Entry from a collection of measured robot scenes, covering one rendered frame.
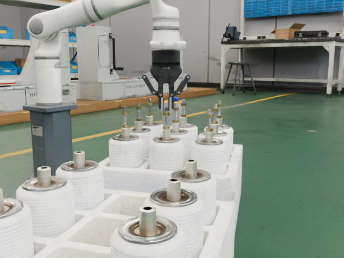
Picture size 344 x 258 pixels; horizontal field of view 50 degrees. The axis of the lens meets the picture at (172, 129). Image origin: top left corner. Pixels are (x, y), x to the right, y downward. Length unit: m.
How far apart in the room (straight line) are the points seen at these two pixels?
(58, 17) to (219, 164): 0.77
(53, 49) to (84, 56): 2.41
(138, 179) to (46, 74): 0.62
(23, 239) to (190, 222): 0.24
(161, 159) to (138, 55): 6.69
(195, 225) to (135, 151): 0.48
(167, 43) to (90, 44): 2.90
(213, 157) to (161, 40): 0.33
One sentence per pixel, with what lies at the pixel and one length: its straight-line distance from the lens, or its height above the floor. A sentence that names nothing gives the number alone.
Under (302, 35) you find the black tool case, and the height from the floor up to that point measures 0.81.
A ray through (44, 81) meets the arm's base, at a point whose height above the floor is 0.39.
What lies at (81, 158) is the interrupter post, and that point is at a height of 0.27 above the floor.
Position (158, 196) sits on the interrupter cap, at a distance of 0.59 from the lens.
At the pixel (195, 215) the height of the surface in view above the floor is 0.24.
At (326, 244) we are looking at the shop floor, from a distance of 1.07.
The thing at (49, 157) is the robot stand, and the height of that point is 0.11.
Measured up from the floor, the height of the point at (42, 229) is 0.19.
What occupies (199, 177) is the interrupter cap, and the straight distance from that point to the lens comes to 0.68.
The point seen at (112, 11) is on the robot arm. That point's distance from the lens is 1.33.
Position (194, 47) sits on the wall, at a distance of 6.84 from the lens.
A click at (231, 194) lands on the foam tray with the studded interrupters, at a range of 0.94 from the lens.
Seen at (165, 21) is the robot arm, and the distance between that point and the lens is 0.96.
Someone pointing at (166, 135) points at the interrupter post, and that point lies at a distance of 1.00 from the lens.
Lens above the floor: 0.46
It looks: 10 degrees down
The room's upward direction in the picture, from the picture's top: straight up
